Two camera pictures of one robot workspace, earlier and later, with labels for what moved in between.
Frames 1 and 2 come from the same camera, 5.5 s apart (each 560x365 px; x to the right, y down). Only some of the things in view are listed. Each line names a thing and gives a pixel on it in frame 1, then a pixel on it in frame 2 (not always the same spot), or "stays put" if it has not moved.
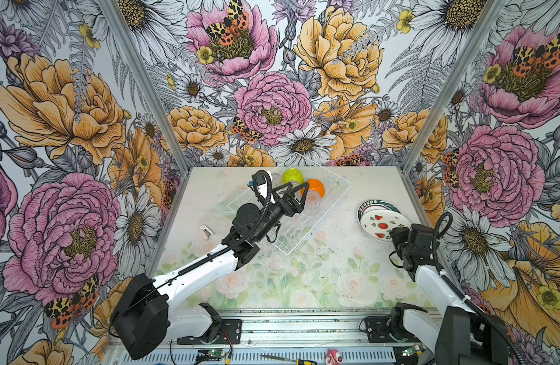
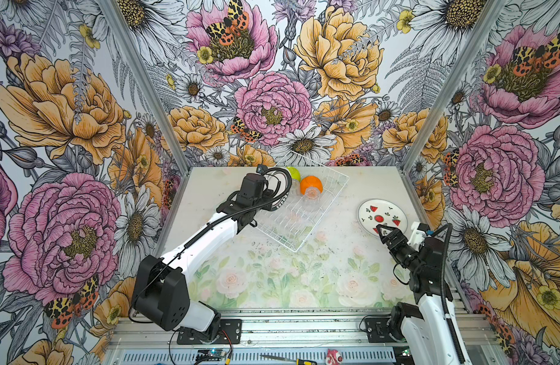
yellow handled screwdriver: [297, 361] stays put
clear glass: [313, 198] stays put
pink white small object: [333, 357] stays put
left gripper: [293, 209] -> [268, 196]
